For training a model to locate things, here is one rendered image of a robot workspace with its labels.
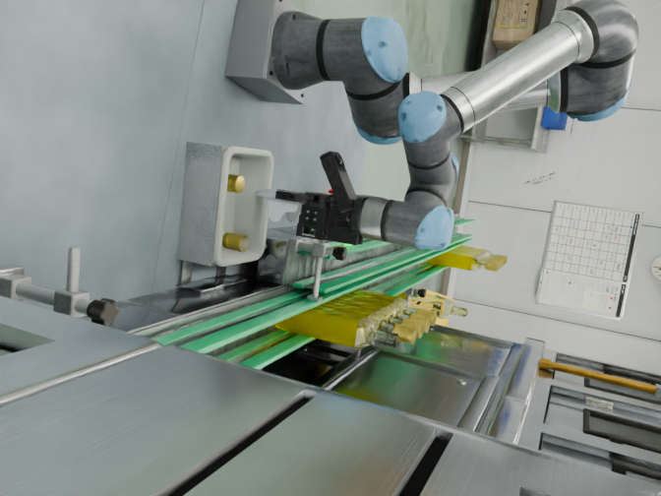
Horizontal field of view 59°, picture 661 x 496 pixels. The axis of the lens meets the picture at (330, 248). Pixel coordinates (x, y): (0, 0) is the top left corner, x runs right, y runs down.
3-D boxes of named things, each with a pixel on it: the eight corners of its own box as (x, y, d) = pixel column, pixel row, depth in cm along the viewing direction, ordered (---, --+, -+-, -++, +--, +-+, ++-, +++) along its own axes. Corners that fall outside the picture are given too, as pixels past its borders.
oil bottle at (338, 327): (272, 328, 124) (367, 352, 116) (275, 302, 123) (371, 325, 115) (285, 323, 129) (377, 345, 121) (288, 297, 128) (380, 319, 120)
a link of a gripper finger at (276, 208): (247, 218, 108) (295, 225, 106) (250, 186, 107) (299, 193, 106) (252, 217, 111) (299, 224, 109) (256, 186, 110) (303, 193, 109)
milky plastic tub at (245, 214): (178, 260, 111) (216, 269, 107) (188, 140, 108) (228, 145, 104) (229, 251, 127) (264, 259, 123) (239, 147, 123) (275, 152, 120)
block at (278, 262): (254, 279, 126) (282, 286, 124) (258, 236, 125) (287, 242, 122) (262, 278, 130) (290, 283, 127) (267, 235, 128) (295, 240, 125)
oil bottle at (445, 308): (389, 307, 202) (464, 324, 192) (390, 292, 200) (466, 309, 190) (393, 301, 207) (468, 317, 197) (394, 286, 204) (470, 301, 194)
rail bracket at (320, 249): (281, 294, 124) (335, 307, 119) (290, 216, 121) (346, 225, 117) (288, 292, 127) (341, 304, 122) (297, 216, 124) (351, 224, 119)
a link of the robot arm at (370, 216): (384, 199, 99) (397, 200, 107) (358, 195, 101) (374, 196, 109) (377, 242, 100) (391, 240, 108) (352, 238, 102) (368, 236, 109)
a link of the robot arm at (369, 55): (336, 4, 114) (404, 1, 108) (351, 62, 124) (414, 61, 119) (317, 42, 107) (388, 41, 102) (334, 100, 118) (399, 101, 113)
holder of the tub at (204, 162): (174, 286, 112) (208, 294, 109) (187, 141, 108) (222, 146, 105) (225, 275, 128) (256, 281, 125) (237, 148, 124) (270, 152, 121)
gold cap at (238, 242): (242, 255, 120) (224, 252, 122) (250, 243, 122) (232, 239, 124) (237, 243, 118) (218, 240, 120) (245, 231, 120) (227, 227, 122)
